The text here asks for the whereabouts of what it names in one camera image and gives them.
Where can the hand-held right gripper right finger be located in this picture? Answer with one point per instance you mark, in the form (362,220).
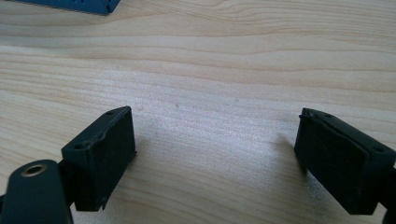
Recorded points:
(339,165)

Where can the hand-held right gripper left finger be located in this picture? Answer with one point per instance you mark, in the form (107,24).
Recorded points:
(102,161)

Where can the blue perforated plastic basket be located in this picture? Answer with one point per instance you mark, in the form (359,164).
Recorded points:
(84,5)

